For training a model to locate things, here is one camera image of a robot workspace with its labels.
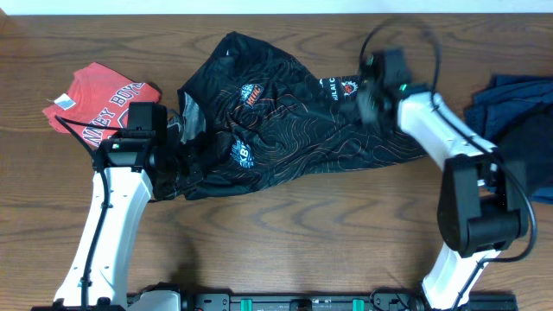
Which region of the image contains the dark blue clothes pile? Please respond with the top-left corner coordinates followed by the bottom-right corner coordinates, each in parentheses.
top-left (465, 74), bottom-right (552, 204)

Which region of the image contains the black patterned sports jersey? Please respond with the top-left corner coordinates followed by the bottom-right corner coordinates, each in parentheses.
top-left (177, 32), bottom-right (424, 200)

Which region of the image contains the red folded t-shirt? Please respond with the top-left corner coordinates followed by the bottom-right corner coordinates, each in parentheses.
top-left (42, 62), bottom-right (161, 147)

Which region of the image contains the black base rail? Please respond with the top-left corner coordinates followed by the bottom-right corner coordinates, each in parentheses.
top-left (127, 282), bottom-right (519, 311)

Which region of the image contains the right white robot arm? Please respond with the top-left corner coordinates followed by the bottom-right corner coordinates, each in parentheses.
top-left (357, 73), bottom-right (537, 310)

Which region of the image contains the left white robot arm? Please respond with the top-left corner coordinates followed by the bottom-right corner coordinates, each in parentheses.
top-left (48, 116), bottom-right (189, 310)

